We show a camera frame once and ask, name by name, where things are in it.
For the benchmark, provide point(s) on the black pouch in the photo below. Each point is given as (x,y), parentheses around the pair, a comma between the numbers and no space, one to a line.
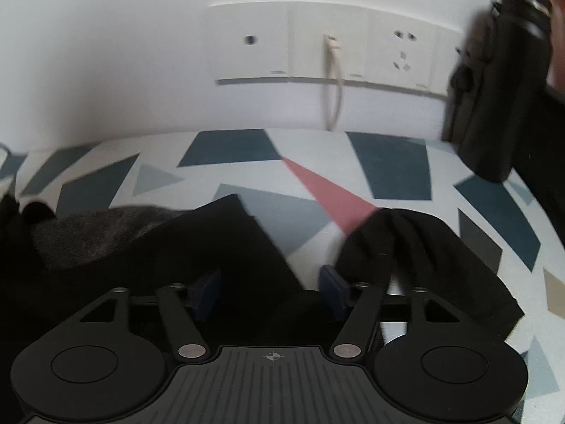
(468,75)

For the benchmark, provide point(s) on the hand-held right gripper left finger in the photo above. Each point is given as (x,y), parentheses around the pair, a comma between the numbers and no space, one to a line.
(205,289)

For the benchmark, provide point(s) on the geometric patterned tablecloth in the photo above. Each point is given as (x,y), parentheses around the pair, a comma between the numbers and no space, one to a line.
(397,168)

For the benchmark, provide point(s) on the black flat object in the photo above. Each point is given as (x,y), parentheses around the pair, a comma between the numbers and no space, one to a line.
(547,150)

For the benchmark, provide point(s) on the white wall socket panel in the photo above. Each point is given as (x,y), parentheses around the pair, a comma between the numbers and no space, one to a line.
(247,57)

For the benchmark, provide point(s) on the red object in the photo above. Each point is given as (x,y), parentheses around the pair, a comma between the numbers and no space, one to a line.
(558,31)

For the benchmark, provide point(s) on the black sweater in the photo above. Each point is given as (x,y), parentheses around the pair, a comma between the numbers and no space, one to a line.
(212,238)

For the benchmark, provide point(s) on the white half-hidden wall socket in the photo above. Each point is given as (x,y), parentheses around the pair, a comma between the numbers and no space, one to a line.
(446,62)

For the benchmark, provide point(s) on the white five-hole wall socket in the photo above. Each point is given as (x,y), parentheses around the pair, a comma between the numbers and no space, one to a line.
(401,59)

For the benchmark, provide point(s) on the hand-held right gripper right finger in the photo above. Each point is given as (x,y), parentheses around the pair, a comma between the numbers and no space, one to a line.
(333,291)

